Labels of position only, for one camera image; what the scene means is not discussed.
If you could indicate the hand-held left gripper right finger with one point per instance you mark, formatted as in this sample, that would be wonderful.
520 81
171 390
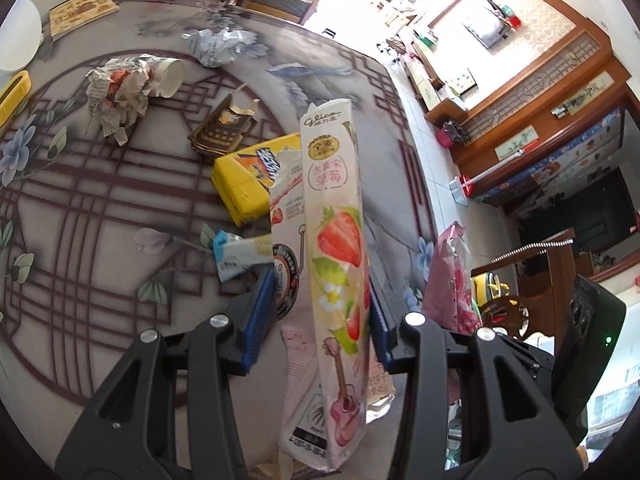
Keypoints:
382 330

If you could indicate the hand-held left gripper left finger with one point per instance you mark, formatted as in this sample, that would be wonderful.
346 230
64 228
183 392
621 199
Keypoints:
260 310

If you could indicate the pink plastic bag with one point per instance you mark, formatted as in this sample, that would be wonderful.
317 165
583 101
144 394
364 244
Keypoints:
450 280

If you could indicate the pink strawberry biscuit box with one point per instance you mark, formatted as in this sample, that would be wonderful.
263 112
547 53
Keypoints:
335 230

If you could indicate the yellow snack box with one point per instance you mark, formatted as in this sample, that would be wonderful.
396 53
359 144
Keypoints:
240 185

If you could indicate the newspaper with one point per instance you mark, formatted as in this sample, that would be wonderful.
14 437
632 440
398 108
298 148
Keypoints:
117 95

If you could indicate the white blue wrapper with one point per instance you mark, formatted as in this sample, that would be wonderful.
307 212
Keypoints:
217 45

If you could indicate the light blue wrapper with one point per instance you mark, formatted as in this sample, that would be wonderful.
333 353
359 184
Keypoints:
240 255

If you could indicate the carved wooden chair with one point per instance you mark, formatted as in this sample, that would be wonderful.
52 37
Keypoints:
560 280

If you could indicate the yellow toy car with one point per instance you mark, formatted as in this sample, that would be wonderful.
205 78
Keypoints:
482 290

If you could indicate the dark brown wrapper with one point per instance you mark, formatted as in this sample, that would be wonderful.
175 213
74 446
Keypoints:
220 132

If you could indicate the blue printed curtain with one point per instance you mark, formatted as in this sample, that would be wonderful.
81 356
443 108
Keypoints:
565 160

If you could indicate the red waste bin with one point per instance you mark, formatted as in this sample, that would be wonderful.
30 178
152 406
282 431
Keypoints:
447 135

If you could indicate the white wooden television cabinet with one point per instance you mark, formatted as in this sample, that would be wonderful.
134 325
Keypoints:
430 85

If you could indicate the white paper cup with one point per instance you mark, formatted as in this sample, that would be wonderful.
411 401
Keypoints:
167 77

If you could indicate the colourful framed picture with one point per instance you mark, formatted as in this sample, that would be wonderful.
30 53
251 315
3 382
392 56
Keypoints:
462 81

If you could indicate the wooden sofa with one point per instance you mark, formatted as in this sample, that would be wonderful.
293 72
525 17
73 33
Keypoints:
290 2

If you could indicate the yellow plastic holder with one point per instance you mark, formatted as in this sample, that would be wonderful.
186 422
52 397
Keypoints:
12 97

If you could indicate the yellow picture book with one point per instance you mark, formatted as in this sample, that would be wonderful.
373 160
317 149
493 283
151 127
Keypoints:
82 12

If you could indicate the white desk lamp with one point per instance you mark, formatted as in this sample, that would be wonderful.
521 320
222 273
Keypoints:
17 35

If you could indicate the wall television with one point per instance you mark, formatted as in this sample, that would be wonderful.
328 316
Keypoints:
487 32

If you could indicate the wall shelf with items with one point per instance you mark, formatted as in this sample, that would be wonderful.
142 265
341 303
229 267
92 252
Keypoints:
505 12

